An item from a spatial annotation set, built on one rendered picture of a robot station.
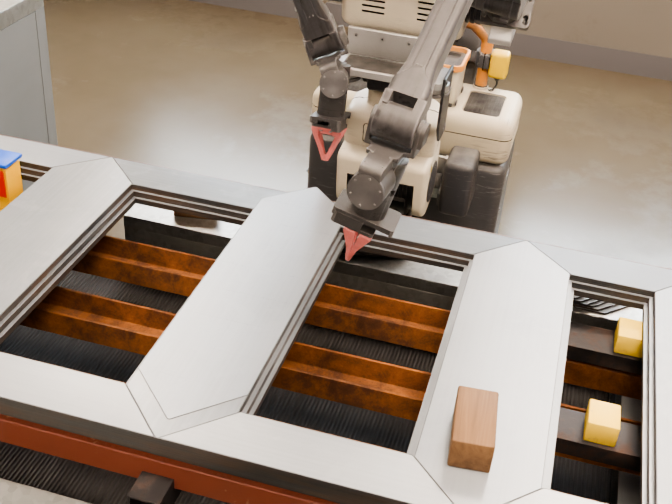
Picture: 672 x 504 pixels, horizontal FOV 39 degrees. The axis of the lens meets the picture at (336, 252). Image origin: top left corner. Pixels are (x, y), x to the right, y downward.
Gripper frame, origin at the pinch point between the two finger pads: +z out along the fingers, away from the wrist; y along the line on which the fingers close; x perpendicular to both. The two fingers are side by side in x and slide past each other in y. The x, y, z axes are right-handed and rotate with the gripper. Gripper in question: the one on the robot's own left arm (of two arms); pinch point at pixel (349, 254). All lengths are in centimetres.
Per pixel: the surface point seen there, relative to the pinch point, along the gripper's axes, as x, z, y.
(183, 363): -19.9, 18.1, -16.5
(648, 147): 285, 69, 94
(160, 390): -26.9, 18.4, -17.2
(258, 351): -13.1, 15.4, -6.9
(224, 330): -9.9, 17.1, -13.7
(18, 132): 60, 46, -89
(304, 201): 35.5, 15.9, -14.0
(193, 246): 43, 43, -35
